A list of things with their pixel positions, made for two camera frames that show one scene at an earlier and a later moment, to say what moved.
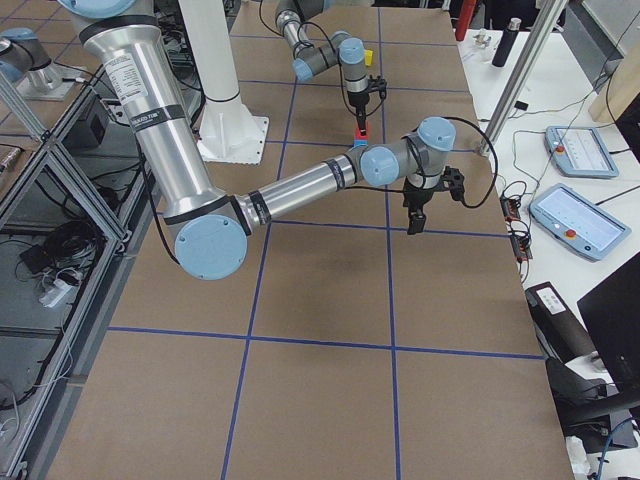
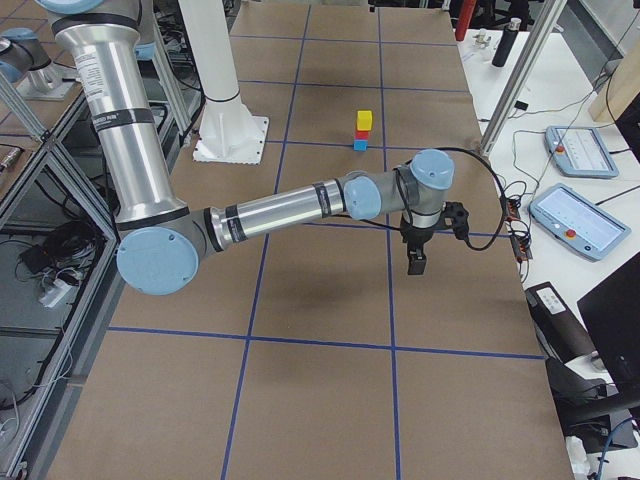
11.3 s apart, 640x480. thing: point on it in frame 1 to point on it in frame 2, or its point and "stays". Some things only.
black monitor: x=611 y=316 stays
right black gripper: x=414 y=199 to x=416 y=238
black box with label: x=562 y=334 stays
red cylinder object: x=464 y=19 stays
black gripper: x=453 y=181 to x=455 y=216
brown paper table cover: x=344 y=346 stays
